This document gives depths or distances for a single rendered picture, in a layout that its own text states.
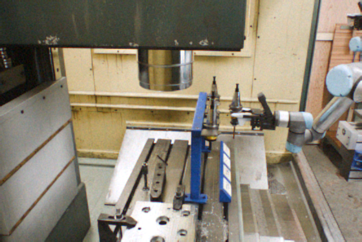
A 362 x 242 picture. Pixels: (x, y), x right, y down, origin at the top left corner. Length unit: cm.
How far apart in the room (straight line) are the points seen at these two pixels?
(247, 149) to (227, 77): 45
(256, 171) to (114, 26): 135
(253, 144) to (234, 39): 134
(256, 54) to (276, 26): 19
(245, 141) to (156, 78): 128
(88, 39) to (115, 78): 125
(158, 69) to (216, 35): 18
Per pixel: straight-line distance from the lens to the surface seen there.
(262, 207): 167
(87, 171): 227
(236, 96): 146
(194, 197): 138
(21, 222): 115
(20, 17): 90
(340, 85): 131
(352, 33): 371
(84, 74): 213
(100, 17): 81
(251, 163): 196
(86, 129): 227
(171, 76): 85
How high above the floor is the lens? 174
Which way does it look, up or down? 22 degrees down
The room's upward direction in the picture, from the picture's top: straight up
